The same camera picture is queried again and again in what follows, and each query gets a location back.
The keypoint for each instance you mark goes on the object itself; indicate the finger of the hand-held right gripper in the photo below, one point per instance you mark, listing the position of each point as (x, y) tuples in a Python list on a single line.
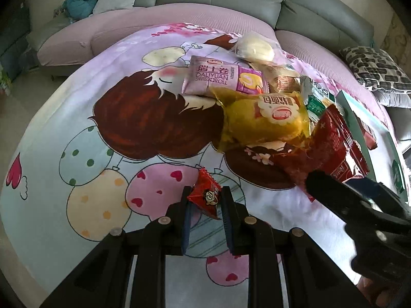
[(327, 186), (366, 186)]

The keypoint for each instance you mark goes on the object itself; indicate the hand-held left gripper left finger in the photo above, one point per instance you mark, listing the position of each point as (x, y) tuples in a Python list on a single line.
[(186, 227)]

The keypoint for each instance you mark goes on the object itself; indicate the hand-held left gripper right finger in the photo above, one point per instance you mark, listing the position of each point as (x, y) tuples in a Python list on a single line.
[(228, 227)]

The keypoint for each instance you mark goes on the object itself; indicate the small red snack packet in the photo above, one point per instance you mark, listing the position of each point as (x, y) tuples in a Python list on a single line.
[(205, 195)]

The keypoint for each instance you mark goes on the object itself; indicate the large dark red packet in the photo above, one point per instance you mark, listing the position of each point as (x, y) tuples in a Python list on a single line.
[(334, 147)]

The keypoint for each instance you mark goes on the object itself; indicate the teal cardboard box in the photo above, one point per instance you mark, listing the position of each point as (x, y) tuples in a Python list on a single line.
[(385, 141)]

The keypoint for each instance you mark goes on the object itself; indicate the yellow bread packet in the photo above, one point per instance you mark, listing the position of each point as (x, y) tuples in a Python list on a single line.
[(257, 122)]

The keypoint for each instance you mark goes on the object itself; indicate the pink swiss roll packet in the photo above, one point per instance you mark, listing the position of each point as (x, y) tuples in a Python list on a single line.
[(208, 77)]

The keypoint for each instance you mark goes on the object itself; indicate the red flat snack packet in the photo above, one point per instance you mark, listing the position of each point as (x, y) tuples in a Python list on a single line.
[(369, 136)]

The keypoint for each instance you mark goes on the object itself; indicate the white green snack packet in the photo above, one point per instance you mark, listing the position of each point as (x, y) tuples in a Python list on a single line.
[(316, 102)]

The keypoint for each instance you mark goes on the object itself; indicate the grey pillow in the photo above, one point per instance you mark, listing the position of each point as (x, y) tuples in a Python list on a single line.
[(395, 98)]

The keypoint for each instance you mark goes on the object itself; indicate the pink floral tablecloth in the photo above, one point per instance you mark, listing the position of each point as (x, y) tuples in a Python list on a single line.
[(96, 166)]

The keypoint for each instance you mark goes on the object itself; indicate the orange white snack packet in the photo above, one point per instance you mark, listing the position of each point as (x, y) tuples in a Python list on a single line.
[(282, 81)]

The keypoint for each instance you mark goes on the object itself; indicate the black patterned pillow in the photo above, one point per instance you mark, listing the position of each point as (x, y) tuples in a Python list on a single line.
[(375, 67)]

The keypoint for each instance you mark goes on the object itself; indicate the patterned beige curtain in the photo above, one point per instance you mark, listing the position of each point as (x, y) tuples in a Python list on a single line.
[(399, 38)]

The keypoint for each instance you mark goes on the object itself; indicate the clear wrapped pale bun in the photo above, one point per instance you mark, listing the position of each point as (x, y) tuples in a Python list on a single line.
[(255, 49)]

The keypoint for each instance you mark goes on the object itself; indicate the pink sofa cover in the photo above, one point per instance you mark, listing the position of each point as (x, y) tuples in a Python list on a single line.
[(144, 19)]

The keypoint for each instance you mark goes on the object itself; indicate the teal cloth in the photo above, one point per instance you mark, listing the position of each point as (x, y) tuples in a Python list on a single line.
[(77, 6)]

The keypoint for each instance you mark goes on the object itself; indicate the dark teal furniture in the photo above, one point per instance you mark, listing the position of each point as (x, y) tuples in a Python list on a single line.
[(12, 38)]

